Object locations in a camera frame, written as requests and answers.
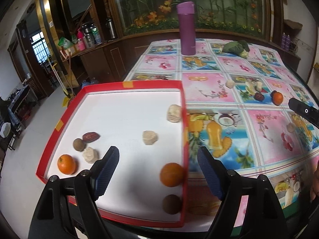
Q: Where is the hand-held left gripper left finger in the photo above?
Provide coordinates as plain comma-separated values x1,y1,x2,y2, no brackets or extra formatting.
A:
28,146,120,239

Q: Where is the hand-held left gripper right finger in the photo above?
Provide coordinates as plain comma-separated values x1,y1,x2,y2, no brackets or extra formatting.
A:
197,146,287,239

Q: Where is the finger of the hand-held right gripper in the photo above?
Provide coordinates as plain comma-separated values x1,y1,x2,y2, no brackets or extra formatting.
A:
288,98,319,127

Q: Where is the orange mandarin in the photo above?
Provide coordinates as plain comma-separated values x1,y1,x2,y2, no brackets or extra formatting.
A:
271,90,284,105
57,154,76,175
159,163,185,187

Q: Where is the brown round longan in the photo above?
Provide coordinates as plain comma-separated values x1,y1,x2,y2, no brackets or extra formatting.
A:
162,194,182,215
73,138,86,152

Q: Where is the red box with white inside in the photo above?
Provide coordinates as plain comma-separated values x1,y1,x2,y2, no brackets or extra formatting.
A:
35,80,190,228

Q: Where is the person's right hand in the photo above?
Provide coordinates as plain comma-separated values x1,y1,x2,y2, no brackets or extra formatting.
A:
310,159,319,202

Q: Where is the wooden shelf unit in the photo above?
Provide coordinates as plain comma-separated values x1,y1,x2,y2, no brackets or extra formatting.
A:
280,17,303,65

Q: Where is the broom and dustpan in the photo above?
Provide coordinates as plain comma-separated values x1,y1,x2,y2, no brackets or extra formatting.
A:
50,63,73,105

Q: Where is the fruit printed pink tablecloth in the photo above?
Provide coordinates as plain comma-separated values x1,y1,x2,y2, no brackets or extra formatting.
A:
123,38,319,219

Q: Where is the green bok choy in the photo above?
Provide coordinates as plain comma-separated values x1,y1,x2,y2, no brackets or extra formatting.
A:
222,40,250,59

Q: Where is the wooden counter cabinet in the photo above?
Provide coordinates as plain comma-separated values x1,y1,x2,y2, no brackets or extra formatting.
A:
58,28,180,90

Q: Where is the side table with blue cloth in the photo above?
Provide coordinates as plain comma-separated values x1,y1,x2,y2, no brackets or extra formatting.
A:
7,85,38,130

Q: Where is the artificial flower glass display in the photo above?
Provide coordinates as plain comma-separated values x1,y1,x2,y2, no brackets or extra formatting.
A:
107,0,275,36

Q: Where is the pink thermos bottle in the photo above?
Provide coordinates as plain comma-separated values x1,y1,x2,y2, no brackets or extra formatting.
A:
77,28,87,51

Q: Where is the green plastic bag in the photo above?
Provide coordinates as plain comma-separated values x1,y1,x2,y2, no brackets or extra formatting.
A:
58,37,75,50

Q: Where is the clear bottle with green label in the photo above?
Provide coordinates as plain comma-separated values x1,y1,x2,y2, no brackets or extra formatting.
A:
91,27,101,44

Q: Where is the black steel airpot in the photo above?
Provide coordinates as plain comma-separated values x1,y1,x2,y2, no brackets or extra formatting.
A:
82,22,95,48

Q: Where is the grilled window door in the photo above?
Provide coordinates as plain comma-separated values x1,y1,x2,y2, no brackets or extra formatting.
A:
31,32,49,63

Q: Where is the dark steel thermos flask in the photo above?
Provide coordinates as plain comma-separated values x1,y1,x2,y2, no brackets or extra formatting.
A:
106,17,117,40

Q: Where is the purple thermos bottle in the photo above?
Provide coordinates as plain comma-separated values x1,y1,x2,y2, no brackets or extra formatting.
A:
176,2,196,56

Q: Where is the gold trimmed pillar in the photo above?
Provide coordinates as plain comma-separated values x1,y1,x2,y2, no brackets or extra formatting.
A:
33,0,73,75

